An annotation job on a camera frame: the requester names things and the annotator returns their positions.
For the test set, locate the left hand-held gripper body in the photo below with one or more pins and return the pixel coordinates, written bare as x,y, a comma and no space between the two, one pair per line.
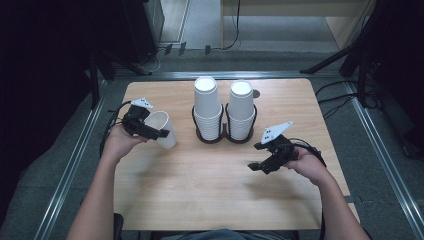
135,120

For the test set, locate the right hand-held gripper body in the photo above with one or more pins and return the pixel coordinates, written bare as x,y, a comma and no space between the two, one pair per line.
283,151

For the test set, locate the single white paper cup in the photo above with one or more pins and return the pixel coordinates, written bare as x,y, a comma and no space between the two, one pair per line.
170,141

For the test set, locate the black double cup holder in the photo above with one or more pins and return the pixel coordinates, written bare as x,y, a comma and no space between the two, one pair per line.
225,133

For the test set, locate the stack of white paper cups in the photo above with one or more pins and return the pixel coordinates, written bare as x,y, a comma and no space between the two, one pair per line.
240,106
207,100

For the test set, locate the person's right hand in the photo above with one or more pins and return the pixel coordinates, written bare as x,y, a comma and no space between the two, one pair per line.
308,165

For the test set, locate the person's left hand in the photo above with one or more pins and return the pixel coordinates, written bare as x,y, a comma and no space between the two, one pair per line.
118,143

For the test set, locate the round grey table grommet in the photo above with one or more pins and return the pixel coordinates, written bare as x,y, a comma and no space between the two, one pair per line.
256,93

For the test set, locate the black metal stand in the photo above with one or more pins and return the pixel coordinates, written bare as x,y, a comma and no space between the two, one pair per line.
95,83

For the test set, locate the grey floor tape piece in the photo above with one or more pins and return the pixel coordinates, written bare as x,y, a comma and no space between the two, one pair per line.
351,199

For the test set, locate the black cabinet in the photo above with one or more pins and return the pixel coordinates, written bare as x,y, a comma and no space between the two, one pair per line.
140,26

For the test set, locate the black chair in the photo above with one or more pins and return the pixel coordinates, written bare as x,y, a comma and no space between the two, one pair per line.
118,226

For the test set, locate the black tripod stand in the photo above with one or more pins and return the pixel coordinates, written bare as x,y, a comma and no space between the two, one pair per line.
333,60

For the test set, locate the black equipment base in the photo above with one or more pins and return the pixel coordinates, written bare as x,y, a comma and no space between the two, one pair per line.
410,143

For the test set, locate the light wooden furniture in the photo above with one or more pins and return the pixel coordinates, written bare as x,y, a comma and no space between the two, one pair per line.
340,26

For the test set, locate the metal floor rail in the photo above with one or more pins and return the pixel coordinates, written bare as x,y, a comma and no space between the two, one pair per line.
383,156
66,176

